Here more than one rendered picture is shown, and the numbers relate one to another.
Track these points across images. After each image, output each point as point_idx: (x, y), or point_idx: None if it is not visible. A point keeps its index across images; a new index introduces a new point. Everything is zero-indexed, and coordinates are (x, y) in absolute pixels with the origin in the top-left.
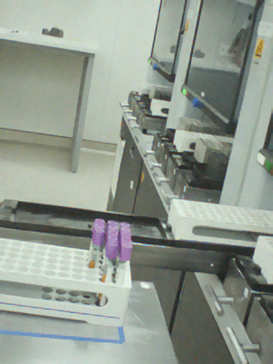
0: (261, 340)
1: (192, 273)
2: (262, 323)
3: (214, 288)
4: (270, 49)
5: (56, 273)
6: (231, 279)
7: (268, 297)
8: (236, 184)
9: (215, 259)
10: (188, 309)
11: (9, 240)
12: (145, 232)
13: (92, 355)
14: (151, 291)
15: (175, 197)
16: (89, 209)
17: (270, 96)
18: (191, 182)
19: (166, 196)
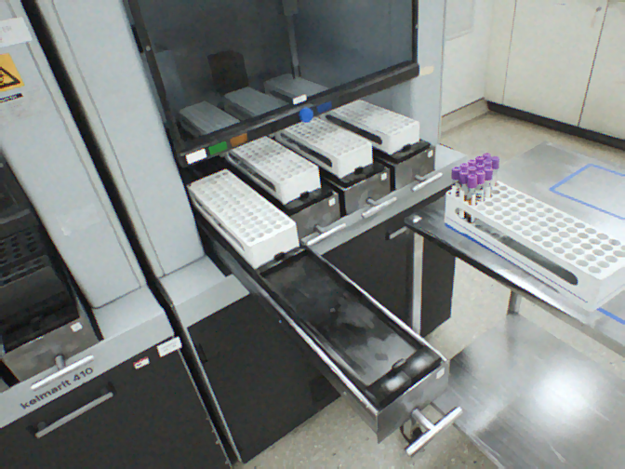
0: (368, 194)
1: (212, 316)
2: (364, 188)
3: None
4: (42, 58)
5: (524, 199)
6: (301, 224)
7: (346, 180)
8: (121, 238)
9: None
10: (236, 332)
11: (530, 238)
12: (296, 274)
13: None
14: (419, 212)
15: (62, 358)
16: (303, 322)
17: (116, 106)
18: (74, 312)
19: (70, 366)
